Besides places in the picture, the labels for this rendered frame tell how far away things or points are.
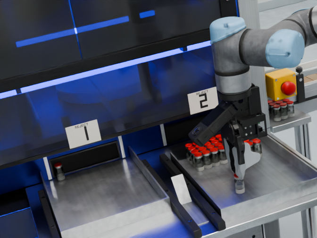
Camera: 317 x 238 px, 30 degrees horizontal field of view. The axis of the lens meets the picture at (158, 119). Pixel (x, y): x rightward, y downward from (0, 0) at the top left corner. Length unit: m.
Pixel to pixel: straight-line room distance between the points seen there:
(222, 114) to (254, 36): 0.19
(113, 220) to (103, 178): 0.26
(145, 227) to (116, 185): 0.23
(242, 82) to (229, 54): 0.07
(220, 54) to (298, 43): 0.16
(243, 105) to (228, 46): 0.15
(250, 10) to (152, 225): 0.64
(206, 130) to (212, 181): 0.26
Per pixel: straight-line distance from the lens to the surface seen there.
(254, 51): 1.19
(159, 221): 1.37
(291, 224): 2.90
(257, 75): 1.68
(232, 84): 1.25
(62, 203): 1.54
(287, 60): 1.17
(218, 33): 1.22
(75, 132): 1.55
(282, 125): 1.77
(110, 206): 1.47
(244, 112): 1.31
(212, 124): 1.27
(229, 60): 1.23
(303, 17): 1.28
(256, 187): 1.45
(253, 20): 1.63
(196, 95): 1.61
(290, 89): 1.70
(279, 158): 1.57
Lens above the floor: 1.60
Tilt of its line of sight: 22 degrees down
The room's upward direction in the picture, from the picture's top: 10 degrees counter-clockwise
